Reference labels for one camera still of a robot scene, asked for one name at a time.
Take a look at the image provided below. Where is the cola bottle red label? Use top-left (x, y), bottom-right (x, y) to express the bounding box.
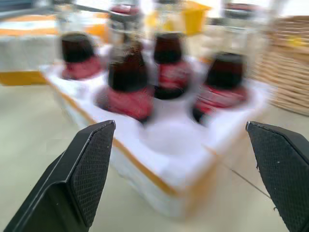
top-left (107, 3), bottom-right (140, 46)
top-left (95, 4), bottom-right (155, 123)
top-left (193, 2), bottom-right (251, 125)
top-left (57, 0), bottom-right (102, 81)
top-left (222, 2), bottom-right (263, 53)
top-left (148, 0), bottom-right (194, 100)

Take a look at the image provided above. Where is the woven wicker basket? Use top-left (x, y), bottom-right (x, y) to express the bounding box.
top-left (246, 15), bottom-right (309, 116)

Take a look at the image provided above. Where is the yellow plastic bin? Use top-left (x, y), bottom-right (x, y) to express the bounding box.
top-left (147, 1), bottom-right (212, 37)

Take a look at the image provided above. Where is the white foam bottle crate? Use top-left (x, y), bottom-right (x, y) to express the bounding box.
top-left (40, 45), bottom-right (268, 219)

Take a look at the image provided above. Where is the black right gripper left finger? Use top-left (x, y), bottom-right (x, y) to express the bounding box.
top-left (3, 120), bottom-right (116, 232)

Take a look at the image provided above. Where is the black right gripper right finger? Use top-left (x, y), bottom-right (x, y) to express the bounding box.
top-left (245, 121), bottom-right (309, 232)

